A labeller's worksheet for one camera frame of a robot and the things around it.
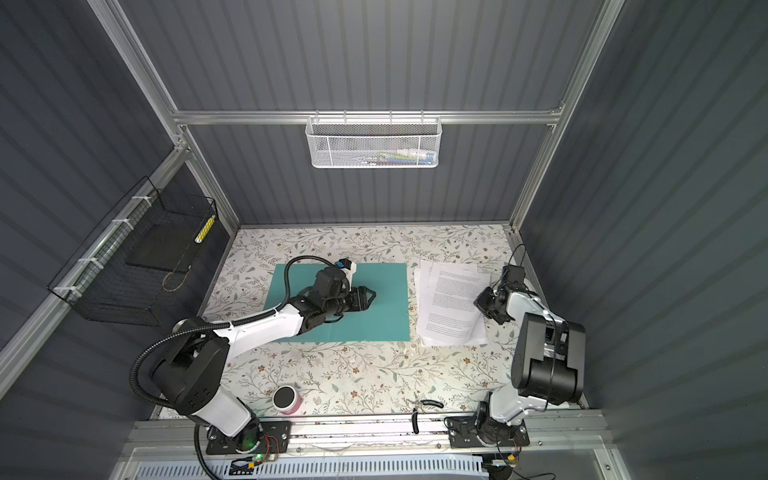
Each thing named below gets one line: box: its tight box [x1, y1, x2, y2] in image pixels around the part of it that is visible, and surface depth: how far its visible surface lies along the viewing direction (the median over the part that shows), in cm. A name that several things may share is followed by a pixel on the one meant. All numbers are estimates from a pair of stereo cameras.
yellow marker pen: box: [194, 214, 216, 244], surface depth 82 cm
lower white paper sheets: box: [414, 268, 489, 347], surface depth 91 cm
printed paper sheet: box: [417, 260, 491, 343], surface depth 101 cm
